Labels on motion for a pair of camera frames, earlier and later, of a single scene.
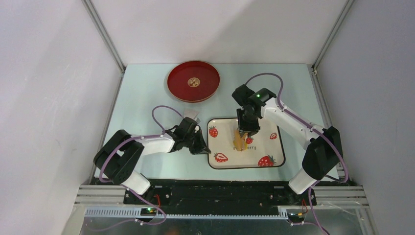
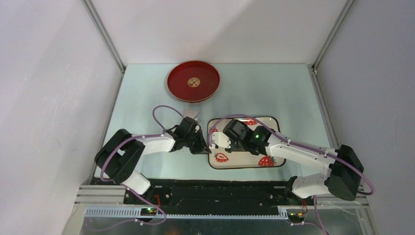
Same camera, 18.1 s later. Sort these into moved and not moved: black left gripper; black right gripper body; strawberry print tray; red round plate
Moved: black right gripper body
Not moved: red round plate; black left gripper; strawberry print tray
